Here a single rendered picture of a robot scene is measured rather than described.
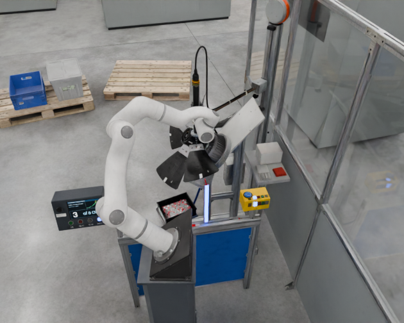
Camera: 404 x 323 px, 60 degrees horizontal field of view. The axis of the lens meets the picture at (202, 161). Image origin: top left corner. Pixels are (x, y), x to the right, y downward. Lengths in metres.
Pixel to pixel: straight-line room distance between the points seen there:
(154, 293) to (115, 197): 0.65
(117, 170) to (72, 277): 1.68
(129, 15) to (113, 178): 6.16
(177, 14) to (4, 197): 5.17
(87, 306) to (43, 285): 0.43
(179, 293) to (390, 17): 3.03
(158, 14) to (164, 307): 6.35
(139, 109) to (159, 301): 1.08
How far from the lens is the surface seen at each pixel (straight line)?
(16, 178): 4.25
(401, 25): 3.98
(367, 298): 2.09
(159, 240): 1.82
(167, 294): 2.06
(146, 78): 5.37
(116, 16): 7.62
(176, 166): 2.36
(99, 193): 1.95
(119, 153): 1.65
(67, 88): 5.00
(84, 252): 3.31
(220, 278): 2.80
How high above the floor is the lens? 2.59
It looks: 41 degrees down
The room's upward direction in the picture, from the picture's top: straight up
